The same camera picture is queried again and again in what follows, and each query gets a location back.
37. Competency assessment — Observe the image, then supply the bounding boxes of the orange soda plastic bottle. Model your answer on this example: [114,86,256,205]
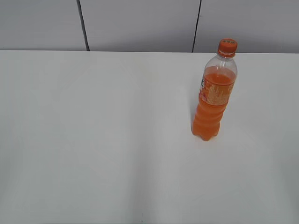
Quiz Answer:
[192,50,237,141]

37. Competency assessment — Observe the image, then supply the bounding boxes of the orange bottle cap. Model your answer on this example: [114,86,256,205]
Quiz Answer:
[217,38,238,58]

